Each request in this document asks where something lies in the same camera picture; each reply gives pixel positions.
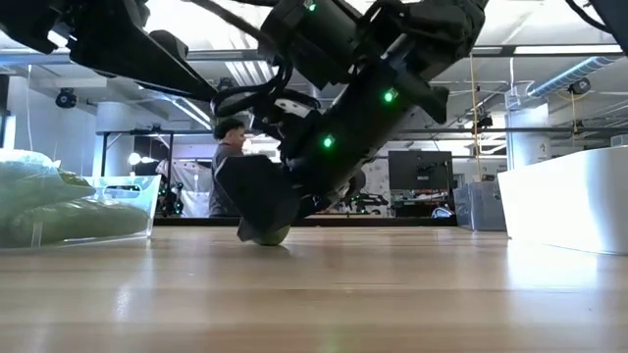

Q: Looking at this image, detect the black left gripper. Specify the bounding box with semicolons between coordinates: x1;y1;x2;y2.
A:
61;0;218;102

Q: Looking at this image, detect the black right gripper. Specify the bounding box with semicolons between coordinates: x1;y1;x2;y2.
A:
215;105;379;242

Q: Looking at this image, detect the green lime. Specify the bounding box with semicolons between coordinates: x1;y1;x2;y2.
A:
252;223;291;247

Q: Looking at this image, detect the white cloth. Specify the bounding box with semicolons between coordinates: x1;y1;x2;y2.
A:
171;159;215;219

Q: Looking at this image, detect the person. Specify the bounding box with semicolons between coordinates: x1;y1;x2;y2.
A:
208;117;249;219

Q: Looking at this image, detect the round white lamp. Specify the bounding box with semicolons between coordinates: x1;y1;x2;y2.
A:
127;151;156;167

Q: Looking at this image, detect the clear plastic bin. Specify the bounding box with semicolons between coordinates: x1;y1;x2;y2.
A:
0;149;162;251

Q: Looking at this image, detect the black monitor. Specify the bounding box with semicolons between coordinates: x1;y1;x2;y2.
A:
387;149;455;191

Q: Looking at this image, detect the grey translucent bin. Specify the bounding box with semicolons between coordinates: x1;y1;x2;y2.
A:
453;179;508;232

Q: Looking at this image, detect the white column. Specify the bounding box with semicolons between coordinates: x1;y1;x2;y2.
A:
506;102;550;171

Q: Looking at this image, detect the white plastic bin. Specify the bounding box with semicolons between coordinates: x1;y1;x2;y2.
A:
497;145;628;256

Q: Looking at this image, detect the black background station frame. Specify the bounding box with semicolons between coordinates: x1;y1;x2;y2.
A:
95;127;217;220

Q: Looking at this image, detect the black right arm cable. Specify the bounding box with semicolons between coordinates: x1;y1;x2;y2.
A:
185;0;298;120

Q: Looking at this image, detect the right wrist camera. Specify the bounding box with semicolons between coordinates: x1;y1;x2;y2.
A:
252;95;320;143

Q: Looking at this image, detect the black aluminium table frame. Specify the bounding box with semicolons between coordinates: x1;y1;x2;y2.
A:
153;217;458;227

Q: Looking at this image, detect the black background rail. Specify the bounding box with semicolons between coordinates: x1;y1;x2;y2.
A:
396;126;628;136

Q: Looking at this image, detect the blue ceiling duct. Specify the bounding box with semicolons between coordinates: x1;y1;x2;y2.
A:
527;55;619;98

